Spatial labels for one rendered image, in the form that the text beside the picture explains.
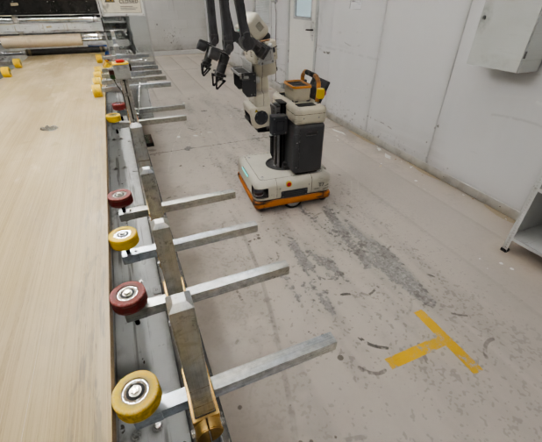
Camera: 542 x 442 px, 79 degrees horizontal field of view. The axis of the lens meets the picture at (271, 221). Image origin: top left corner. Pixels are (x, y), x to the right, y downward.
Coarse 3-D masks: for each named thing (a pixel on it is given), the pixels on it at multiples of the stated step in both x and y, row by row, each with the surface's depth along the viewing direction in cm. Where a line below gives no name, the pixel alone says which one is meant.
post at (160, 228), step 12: (156, 228) 64; (168, 228) 65; (156, 240) 66; (168, 240) 67; (168, 252) 68; (168, 264) 70; (168, 276) 72; (180, 276) 73; (168, 288) 73; (180, 288) 75
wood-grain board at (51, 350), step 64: (64, 64) 332; (0, 128) 173; (64, 128) 173; (0, 192) 117; (64, 192) 117; (0, 256) 88; (64, 256) 88; (0, 320) 71; (64, 320) 71; (0, 384) 59; (64, 384) 59
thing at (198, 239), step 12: (228, 228) 110; (240, 228) 110; (252, 228) 112; (180, 240) 105; (192, 240) 105; (204, 240) 107; (216, 240) 108; (132, 252) 100; (144, 252) 100; (156, 252) 102
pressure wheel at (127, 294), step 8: (120, 288) 78; (128, 288) 78; (136, 288) 78; (144, 288) 78; (112, 296) 76; (120, 296) 76; (128, 296) 76; (136, 296) 76; (144, 296) 77; (112, 304) 74; (120, 304) 74; (128, 304) 74; (136, 304) 75; (144, 304) 77; (120, 312) 75; (128, 312) 75; (136, 320) 81
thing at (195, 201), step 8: (216, 192) 130; (224, 192) 130; (232, 192) 131; (176, 200) 125; (184, 200) 125; (192, 200) 125; (200, 200) 127; (208, 200) 128; (216, 200) 130; (224, 200) 131; (136, 208) 121; (144, 208) 121; (168, 208) 123; (176, 208) 125; (184, 208) 126; (120, 216) 117; (128, 216) 118; (136, 216) 120; (144, 216) 121
